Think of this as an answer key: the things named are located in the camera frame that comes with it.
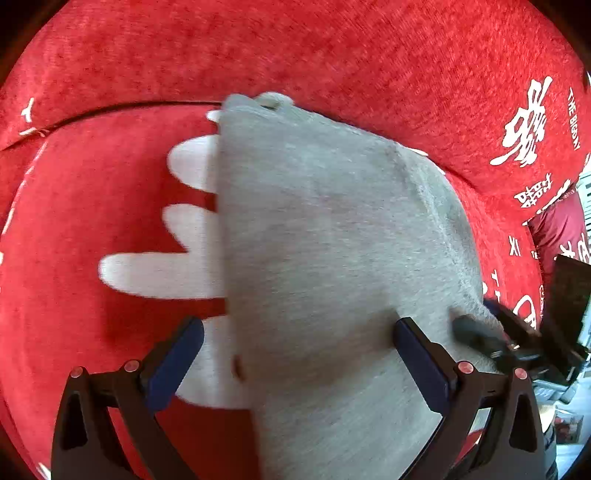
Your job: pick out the red printed sofa cover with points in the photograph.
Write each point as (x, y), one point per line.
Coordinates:
(323, 55)

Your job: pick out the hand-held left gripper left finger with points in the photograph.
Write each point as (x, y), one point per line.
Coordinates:
(178, 364)

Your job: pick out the grey knit garment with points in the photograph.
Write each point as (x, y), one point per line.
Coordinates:
(323, 254)

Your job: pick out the dark red printed pillow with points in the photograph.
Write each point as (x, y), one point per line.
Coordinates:
(556, 230)

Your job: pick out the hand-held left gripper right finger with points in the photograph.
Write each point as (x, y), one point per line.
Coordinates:
(420, 364)

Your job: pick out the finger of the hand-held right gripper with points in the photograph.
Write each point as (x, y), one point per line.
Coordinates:
(512, 325)
(478, 334)

